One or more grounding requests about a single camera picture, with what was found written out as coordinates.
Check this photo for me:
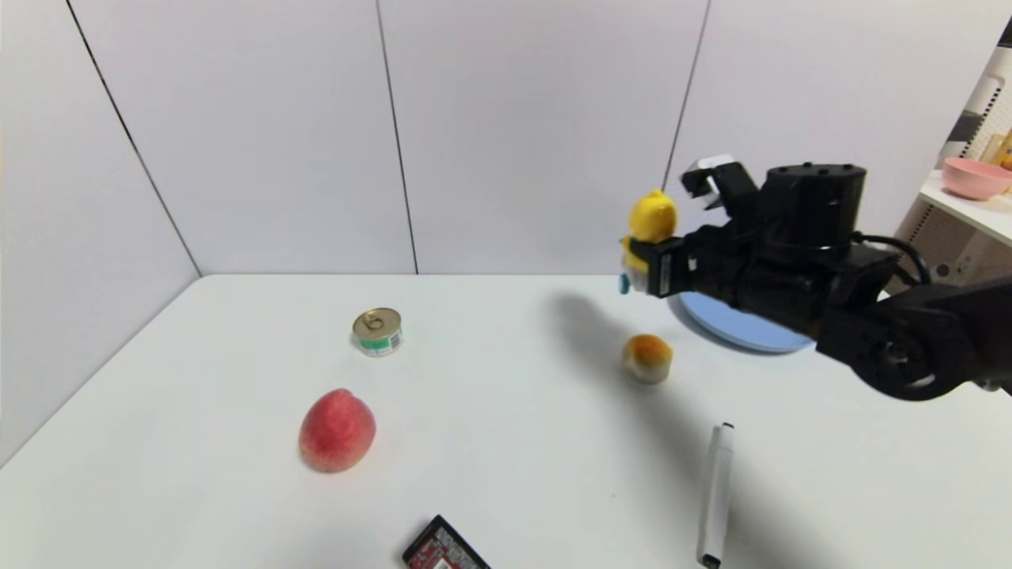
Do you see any orange topped white bun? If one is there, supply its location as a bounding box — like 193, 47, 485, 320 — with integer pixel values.
622, 333, 674, 386

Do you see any white shelf board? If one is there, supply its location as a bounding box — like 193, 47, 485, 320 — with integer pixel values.
919, 170, 1012, 247

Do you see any white pegboard panel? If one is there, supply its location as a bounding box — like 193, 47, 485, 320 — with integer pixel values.
937, 47, 1012, 168

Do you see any small tin can green label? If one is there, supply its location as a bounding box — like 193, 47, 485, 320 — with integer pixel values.
352, 307, 404, 358

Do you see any white marker pen black cap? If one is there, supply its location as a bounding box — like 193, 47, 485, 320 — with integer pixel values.
697, 422, 735, 568

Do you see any yellow duck toy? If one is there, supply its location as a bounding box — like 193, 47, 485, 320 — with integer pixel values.
619, 190, 679, 295

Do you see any white table leg frame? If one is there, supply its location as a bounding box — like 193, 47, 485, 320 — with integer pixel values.
909, 237, 1012, 287

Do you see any pink bowl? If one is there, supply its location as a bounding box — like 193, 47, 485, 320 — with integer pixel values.
941, 157, 1012, 201

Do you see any blue plate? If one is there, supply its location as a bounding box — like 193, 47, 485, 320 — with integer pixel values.
678, 291, 815, 353

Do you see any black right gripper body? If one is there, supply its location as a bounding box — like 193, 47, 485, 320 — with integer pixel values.
629, 224, 741, 300

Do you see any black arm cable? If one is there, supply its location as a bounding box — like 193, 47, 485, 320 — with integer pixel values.
852, 232, 935, 287

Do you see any red peach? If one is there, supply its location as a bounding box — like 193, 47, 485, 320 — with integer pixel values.
299, 388, 377, 473

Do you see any black red snack packet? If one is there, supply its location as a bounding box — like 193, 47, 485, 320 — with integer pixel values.
402, 514, 491, 569

